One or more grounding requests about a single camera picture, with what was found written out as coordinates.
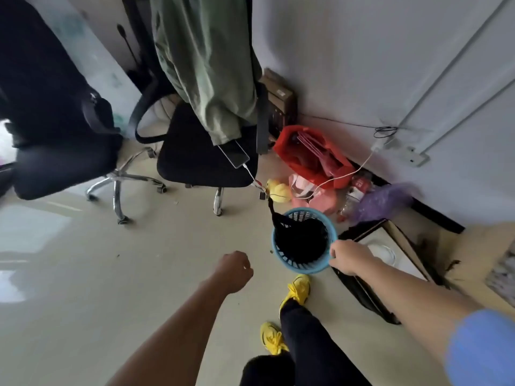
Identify person's right hand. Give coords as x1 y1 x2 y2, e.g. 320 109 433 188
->
329 239 377 277

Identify person's left hand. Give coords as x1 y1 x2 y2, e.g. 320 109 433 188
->
212 251 254 295

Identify blue plastic waste basket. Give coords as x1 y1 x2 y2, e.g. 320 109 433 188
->
271 207 339 275

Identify person's left forearm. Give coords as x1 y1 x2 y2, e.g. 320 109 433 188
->
105 274 234 386

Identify person's right forearm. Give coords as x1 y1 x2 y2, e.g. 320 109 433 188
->
355 255 484 360

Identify black bin liner bag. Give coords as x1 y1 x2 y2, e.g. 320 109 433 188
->
267 199 331 265

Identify black bag under box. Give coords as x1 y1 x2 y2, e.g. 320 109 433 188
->
333 221 402 325

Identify clear glass ashtray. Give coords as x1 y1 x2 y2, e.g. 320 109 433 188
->
367 243 397 266

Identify yellow sneaker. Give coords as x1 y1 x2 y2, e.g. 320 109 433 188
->
259 321 290 356
279 274 311 318

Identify clear bottle red label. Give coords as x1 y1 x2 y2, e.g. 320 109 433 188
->
337 175 376 222

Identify pink plastic bag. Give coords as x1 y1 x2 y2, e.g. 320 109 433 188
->
288 173 338 216

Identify purple plastic bag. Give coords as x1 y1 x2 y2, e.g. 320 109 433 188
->
349 182 416 225

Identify open flat cardboard box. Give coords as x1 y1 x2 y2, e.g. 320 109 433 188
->
350 219 437 284

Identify yellow plastic bag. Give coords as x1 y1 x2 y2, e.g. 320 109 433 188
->
266 179 292 204

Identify person's black trousers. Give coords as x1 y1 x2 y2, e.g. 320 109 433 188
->
240 298 373 386

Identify pink plastic hangers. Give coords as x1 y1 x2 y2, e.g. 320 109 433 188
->
297 131 343 177

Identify red plastic bag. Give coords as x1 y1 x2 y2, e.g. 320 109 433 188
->
273 125 356 190

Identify black smartphone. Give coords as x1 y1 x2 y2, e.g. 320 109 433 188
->
218 139 250 169

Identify black office chair with armrests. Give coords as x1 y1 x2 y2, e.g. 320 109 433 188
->
121 0 271 217

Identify brown cardboard box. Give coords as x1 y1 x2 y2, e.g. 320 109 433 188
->
259 68 299 138

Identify blue shirt sleeve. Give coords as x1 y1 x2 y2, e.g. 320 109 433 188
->
444 309 515 386

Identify green jacket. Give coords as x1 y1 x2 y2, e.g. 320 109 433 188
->
150 0 258 146

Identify black office chair chrome base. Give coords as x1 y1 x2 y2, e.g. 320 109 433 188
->
0 0 167 225

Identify black gooseneck microphone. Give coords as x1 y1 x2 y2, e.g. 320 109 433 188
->
117 24 141 73

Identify white charging cable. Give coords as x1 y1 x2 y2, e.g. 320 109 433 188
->
242 150 376 201

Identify white wall socket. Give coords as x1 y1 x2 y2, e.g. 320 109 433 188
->
404 146 430 168

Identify thin black cable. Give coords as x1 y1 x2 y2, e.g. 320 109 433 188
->
299 113 400 139

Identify white cable conduit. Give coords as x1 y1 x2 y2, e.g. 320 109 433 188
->
384 0 515 155

